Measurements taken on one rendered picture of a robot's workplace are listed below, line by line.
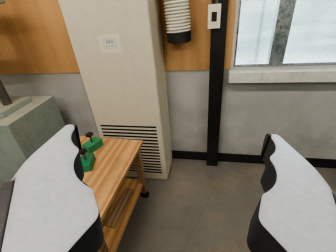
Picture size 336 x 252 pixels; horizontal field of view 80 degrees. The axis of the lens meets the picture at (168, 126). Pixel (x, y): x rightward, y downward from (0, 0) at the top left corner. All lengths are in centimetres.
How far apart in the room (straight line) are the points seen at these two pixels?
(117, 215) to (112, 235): 12
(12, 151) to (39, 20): 97
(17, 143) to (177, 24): 131
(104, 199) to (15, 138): 86
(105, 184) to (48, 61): 122
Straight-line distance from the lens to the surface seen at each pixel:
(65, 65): 191
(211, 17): 139
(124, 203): 145
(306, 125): 189
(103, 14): 133
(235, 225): 157
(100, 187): 112
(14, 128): 169
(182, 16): 133
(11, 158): 187
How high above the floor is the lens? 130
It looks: 32 degrees down
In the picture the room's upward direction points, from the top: 5 degrees counter-clockwise
